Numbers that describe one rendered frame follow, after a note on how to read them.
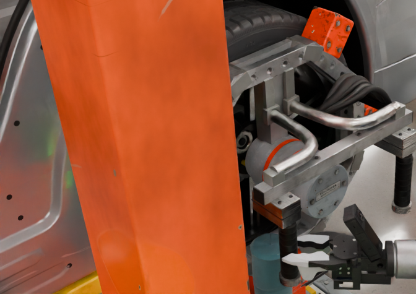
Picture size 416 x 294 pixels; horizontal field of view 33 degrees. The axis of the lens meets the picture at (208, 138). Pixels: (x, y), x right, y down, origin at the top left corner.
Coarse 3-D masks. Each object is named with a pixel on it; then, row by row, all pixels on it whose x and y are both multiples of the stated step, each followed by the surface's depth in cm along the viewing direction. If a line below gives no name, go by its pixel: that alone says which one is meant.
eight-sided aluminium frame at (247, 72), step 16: (272, 48) 150; (288, 48) 149; (304, 48) 149; (320, 48) 152; (240, 64) 146; (256, 64) 144; (272, 64) 145; (288, 64) 148; (320, 64) 154; (336, 64) 158; (240, 80) 141; (256, 80) 144; (352, 112) 168; (352, 160) 175; (352, 176) 178; (304, 224) 177; (320, 224) 176
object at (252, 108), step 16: (304, 64) 167; (304, 80) 177; (320, 80) 170; (304, 96) 182; (320, 96) 175; (240, 112) 166; (240, 128) 162; (256, 128) 171; (320, 128) 181; (320, 144) 182; (240, 160) 172; (240, 176) 168; (256, 224) 178; (272, 224) 179
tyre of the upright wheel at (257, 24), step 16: (224, 0) 162; (240, 0) 164; (224, 16) 152; (240, 16) 152; (256, 16) 151; (272, 16) 153; (288, 16) 156; (240, 32) 148; (256, 32) 151; (272, 32) 153; (288, 32) 156; (240, 48) 149; (256, 48) 152
